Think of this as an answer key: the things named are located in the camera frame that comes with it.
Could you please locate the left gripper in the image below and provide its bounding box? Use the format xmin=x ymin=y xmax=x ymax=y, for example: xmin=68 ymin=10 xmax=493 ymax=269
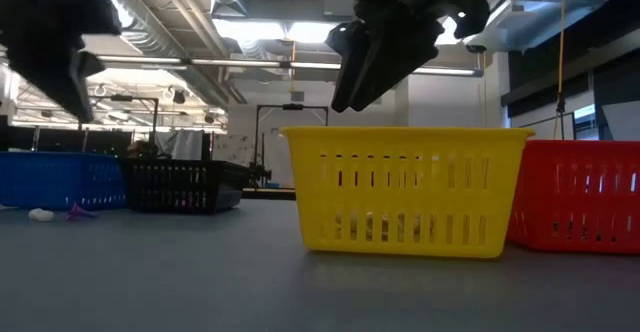
xmin=0 ymin=0 xmax=123 ymax=124

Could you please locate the grey ceiling box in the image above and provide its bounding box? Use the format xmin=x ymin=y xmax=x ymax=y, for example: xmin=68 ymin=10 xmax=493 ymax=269
xmin=323 ymin=0 xmax=358 ymax=21

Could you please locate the blue plastic basket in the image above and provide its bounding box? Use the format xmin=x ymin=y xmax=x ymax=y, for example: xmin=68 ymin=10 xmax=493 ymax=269
xmin=0 ymin=151 xmax=126 ymax=211

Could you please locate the purple witch hat toy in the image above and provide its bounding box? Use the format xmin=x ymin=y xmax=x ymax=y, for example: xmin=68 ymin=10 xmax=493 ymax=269
xmin=65 ymin=202 xmax=99 ymax=222

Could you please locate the grey cloth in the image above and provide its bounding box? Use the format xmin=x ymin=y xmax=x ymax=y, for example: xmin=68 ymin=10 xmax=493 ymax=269
xmin=154 ymin=128 xmax=206 ymax=161

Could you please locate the ceiling tube light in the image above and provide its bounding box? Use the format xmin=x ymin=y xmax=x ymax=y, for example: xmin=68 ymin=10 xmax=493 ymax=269
xmin=97 ymin=53 xmax=484 ymax=79

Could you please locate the yellow plastic basket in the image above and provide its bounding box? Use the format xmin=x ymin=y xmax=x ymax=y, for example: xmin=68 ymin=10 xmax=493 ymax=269
xmin=279 ymin=125 xmax=536 ymax=260

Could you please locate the black plastic basket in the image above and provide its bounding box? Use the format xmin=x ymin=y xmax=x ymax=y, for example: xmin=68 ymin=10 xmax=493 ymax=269
xmin=121 ymin=157 xmax=251 ymax=216

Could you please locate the white ventilation hood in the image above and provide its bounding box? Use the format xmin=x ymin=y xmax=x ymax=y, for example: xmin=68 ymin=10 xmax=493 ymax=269
xmin=462 ymin=0 xmax=613 ymax=54

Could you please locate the red plastic basket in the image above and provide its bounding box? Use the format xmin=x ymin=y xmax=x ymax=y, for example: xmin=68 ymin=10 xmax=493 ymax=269
xmin=505 ymin=139 xmax=640 ymax=256

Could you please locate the black stand frame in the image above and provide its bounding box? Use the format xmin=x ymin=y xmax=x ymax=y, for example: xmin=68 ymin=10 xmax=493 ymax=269
xmin=253 ymin=102 xmax=330 ymax=189

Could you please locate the yellow hanging cord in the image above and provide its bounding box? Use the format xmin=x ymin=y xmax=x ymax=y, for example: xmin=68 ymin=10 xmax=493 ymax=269
xmin=551 ymin=0 xmax=569 ymax=141

